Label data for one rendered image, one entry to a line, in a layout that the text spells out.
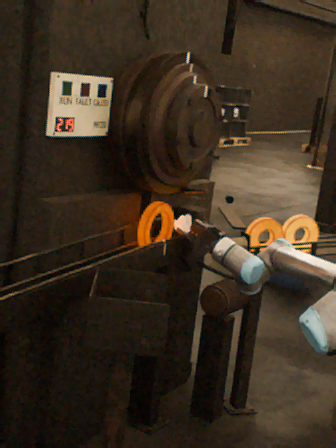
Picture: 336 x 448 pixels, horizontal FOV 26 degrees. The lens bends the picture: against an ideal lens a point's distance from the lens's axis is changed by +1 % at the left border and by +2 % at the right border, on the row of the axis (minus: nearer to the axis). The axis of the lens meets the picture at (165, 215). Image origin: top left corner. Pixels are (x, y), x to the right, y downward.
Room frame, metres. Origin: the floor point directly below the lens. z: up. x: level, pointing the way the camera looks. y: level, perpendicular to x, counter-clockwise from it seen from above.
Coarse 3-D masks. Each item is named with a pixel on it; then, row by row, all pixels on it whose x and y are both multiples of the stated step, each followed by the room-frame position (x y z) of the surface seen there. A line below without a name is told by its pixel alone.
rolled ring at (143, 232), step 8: (152, 208) 2.36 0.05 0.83; (160, 208) 2.39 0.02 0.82; (168, 208) 2.43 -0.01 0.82; (144, 216) 2.34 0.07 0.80; (152, 216) 2.35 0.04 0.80; (168, 216) 2.44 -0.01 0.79; (144, 224) 2.33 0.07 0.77; (168, 224) 2.45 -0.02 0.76; (144, 232) 2.32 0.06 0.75; (160, 232) 2.46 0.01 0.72; (168, 232) 2.45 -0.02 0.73; (144, 240) 2.33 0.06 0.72
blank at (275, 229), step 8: (256, 224) 2.64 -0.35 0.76; (264, 224) 2.66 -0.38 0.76; (272, 224) 2.67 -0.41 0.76; (280, 224) 2.68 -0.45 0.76; (248, 232) 2.64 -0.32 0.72; (256, 232) 2.65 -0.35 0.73; (272, 232) 2.67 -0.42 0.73; (280, 232) 2.68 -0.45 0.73; (256, 240) 2.65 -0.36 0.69; (272, 240) 2.68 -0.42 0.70
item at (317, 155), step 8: (328, 72) 10.96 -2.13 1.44; (328, 80) 10.98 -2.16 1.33; (328, 88) 11.03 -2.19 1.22; (328, 96) 11.06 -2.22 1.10; (328, 104) 11.05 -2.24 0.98; (328, 112) 11.04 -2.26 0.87; (320, 120) 10.97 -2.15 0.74; (328, 120) 11.02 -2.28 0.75; (320, 128) 11.01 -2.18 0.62; (328, 128) 11.01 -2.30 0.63; (320, 136) 11.05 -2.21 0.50; (328, 136) 11.00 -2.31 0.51; (320, 144) 11.05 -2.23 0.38; (320, 152) 11.04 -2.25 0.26; (312, 160) 11.02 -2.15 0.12; (320, 160) 11.03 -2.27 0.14; (312, 168) 10.89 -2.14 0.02; (320, 168) 10.92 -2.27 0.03
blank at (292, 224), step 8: (296, 216) 2.72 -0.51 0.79; (304, 216) 2.72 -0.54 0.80; (288, 224) 2.70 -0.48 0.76; (296, 224) 2.71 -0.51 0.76; (304, 224) 2.72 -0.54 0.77; (312, 224) 2.74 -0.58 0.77; (288, 232) 2.70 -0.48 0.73; (312, 232) 2.74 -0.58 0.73; (288, 240) 2.70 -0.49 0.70; (304, 240) 2.74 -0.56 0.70; (312, 240) 2.74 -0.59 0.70
